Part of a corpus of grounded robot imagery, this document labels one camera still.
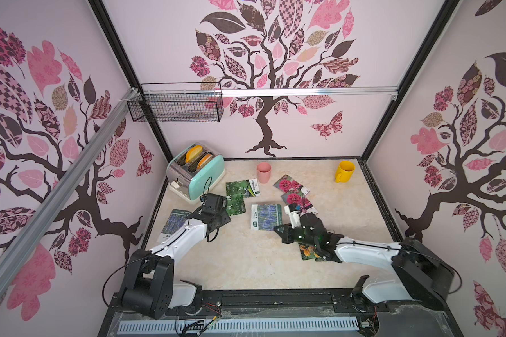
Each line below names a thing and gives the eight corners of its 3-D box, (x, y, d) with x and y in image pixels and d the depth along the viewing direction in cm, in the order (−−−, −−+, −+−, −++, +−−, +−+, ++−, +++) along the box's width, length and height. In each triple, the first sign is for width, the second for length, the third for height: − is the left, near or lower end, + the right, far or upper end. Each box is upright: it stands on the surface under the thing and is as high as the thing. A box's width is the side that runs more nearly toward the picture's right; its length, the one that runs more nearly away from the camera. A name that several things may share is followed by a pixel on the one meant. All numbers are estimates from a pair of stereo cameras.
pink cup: (257, 183, 111) (256, 171, 103) (257, 174, 115) (256, 162, 108) (271, 183, 111) (271, 171, 103) (270, 174, 115) (271, 162, 108)
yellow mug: (336, 184, 110) (340, 173, 104) (332, 171, 116) (336, 160, 110) (351, 184, 110) (357, 173, 104) (346, 171, 116) (352, 160, 110)
